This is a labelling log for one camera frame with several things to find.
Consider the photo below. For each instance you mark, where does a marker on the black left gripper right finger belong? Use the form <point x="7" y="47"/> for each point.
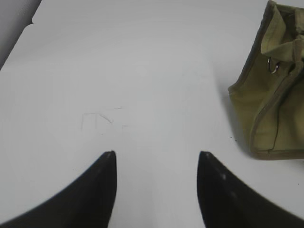
<point x="227" y="202"/>

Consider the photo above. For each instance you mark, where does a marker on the yellow canvas bag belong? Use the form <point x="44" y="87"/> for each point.
<point x="268" y="96"/>

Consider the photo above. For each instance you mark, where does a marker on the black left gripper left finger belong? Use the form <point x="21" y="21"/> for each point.
<point x="86" y="203"/>

